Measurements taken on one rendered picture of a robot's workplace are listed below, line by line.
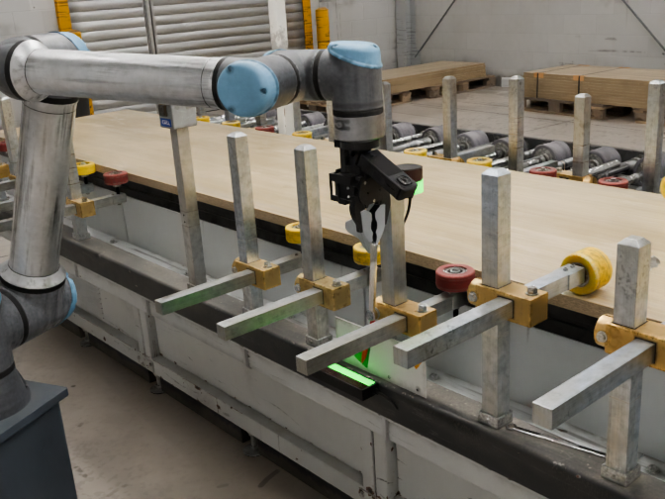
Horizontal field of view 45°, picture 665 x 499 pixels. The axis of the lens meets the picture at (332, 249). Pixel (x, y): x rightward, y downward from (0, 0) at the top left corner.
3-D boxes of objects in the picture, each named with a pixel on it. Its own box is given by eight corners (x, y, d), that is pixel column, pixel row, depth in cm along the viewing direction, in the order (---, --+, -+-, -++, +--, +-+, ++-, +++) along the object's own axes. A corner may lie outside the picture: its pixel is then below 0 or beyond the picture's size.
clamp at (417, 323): (420, 341, 155) (419, 317, 153) (371, 322, 165) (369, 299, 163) (439, 332, 158) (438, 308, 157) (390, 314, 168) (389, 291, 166)
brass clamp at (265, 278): (262, 291, 192) (260, 271, 190) (231, 278, 201) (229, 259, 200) (283, 284, 195) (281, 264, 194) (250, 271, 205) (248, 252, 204)
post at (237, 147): (253, 326, 201) (235, 134, 186) (245, 322, 204) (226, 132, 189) (265, 321, 203) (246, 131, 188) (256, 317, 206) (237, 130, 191)
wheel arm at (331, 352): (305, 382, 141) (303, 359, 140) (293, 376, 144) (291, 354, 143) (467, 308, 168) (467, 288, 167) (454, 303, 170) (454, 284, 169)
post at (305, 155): (319, 356, 183) (303, 147, 168) (309, 351, 186) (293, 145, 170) (331, 351, 185) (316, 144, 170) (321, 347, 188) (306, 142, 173)
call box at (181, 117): (174, 133, 203) (170, 101, 201) (159, 130, 208) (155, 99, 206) (198, 128, 207) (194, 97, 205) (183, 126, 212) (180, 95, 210)
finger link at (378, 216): (365, 244, 156) (363, 197, 153) (387, 249, 152) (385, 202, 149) (353, 248, 154) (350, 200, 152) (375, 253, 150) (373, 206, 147)
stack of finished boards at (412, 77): (486, 75, 1052) (486, 62, 1046) (342, 102, 912) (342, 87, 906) (443, 73, 1109) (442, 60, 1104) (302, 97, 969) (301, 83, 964)
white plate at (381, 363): (425, 399, 158) (423, 351, 155) (336, 358, 177) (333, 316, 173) (427, 397, 158) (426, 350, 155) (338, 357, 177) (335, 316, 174)
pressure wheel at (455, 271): (457, 331, 164) (457, 277, 160) (428, 320, 169) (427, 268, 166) (483, 318, 169) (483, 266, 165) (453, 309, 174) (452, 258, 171)
